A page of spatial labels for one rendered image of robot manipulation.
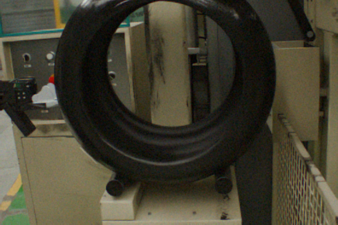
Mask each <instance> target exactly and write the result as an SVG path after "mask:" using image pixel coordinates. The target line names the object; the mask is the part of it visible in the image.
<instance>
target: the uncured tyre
mask: <svg viewBox="0 0 338 225"><path fill-rule="evenodd" d="M158 1H167V2H174V3H178V4H182V5H186V6H190V7H192V8H194V9H196V10H198V11H200V12H202V13H203V14H205V15H206V16H208V17H210V18H211V19H212V20H213V21H215V22H216V23H217V24H218V25H219V27H221V28H222V29H223V30H224V32H225V33H226V34H227V35H228V37H229V38H230V40H231V42H232V46H233V48H234V53H235V74H234V79H233V82H232V85H231V88H230V90H229V92H228V95H227V96H226V98H225V99H224V101H223V102H222V103H221V104H220V105H219V106H218V108H216V109H215V111H213V112H212V113H211V114H210V115H208V116H207V117H205V118H203V119H201V120H199V121H196V122H194V123H191V124H187V125H181V126H164V125H157V124H154V123H151V122H148V121H146V120H144V119H141V118H139V117H137V116H136V115H134V114H133V113H132V112H131V111H130V110H129V109H128V108H127V107H126V106H125V105H124V104H123V103H122V102H121V101H120V100H119V98H118V96H117V94H116V93H115V91H114V89H113V87H112V84H111V82H110V78H109V73H108V54H109V48H110V44H111V41H112V39H113V37H114V35H115V32H116V30H117V29H118V27H119V26H120V25H121V24H122V22H123V21H124V20H125V19H126V18H127V17H128V16H130V14H132V13H133V12H134V11H136V10H137V9H139V8H141V7H143V6H145V5H148V4H151V3H154V2H158ZM276 80H277V76H276V63H275V56H274V52H273V46H272V42H271V39H270V37H269V34H268V32H267V30H266V28H265V26H264V24H263V22H262V21H261V19H260V17H259V15H258V14H257V12H256V11H255V10H254V9H253V8H252V6H251V5H250V4H249V3H248V2H247V1H246V0H82V1H81V3H80V4H79V5H78V6H77V8H76V9H75V10H74V12H73V13H72V14H71V16H70V17H69V19H68V22H67V23H66V25H65V28H64V30H63V32H62V35H61V36H60V40H59V42H58V45H57V50H56V55H55V60H54V87H55V91H56V97H57V102H58V105H59V109H60V111H61V113H62V116H63V119H64V120H65V123H66V125H67V127H68V128H69V130H70V132H71V133H72V135H73V136H74V138H75V139H76V141H77V142H78V143H79V144H80V145H81V147H83V148H84V150H86V151H87V152H88V153H89V154H90V155H91V156H92V157H93V158H94V159H95V160H96V161H97V162H99V163H101V164H102V165H103V166H105V167H106V168H107V169H109V170H111V171H113V172H115V173H117V174H119V175H121V176H124V177H127V178H129V179H132V180H135V181H138V182H142V183H148V184H152V185H181V184H185V183H191V182H195V181H198V180H202V179H205V178H207V177H209V176H211V175H213V174H217V173H219V172H220V171H222V170H224V169H225V168H227V167H228V166H229V165H230V164H232V163H234V162H235V161H236V160H238V159H239V158H240V157H241V156H242V155H243V154H244V153H245V152H246V151H247V150H248V149H249V148H250V147H251V146H252V144H253V143H254V141H255V140H256V138H257V137H258V136H259V135H260V133H261V131H262V129H263V127H264V125H265V123H266V121H267V119H268V117H269V115H270V111H271V108H272V104H273V100H274V97H275V91H276Z"/></svg>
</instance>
